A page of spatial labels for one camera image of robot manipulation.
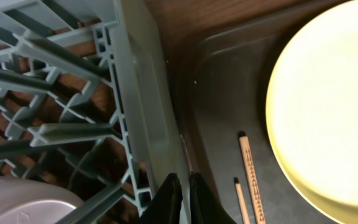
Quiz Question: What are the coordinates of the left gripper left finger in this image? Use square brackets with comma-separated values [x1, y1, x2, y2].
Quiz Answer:
[139, 173, 183, 224]

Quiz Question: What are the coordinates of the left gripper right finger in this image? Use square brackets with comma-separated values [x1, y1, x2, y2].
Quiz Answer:
[189, 172, 236, 224]

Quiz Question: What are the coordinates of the wooden chopstick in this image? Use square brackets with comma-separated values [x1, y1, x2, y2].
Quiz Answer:
[238, 131, 266, 224]
[234, 177, 250, 224]

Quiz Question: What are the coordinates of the yellow round plate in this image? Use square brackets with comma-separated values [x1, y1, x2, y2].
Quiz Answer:
[265, 0, 358, 223]

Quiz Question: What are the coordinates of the white bowl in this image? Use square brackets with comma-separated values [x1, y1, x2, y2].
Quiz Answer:
[0, 177, 83, 224]

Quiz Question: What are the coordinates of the grey plastic dishwasher rack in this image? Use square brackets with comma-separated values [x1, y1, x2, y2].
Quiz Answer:
[0, 1, 190, 223]

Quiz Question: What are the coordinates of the dark brown serving tray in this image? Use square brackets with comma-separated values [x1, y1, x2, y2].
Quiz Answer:
[175, 1, 348, 223]

